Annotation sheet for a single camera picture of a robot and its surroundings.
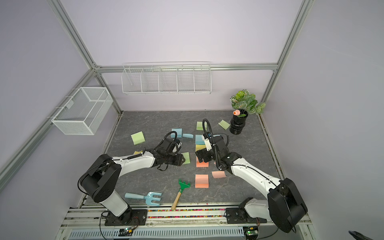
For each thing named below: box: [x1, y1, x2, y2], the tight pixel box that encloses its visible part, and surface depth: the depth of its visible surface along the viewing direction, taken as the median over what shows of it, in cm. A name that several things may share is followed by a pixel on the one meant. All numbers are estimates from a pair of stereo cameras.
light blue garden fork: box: [124, 191, 163, 207], surface depth 81 cm
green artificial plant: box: [230, 89, 266, 115], surface depth 93 cm
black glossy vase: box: [229, 108, 248, 135], surface depth 103 cm
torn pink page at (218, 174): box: [211, 171, 227, 179], surface depth 91 cm
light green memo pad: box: [130, 131, 146, 146], surface depth 105 cm
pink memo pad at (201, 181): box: [195, 174, 209, 189], surface depth 87 cm
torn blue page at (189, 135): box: [182, 133, 194, 139], surface depth 107 cm
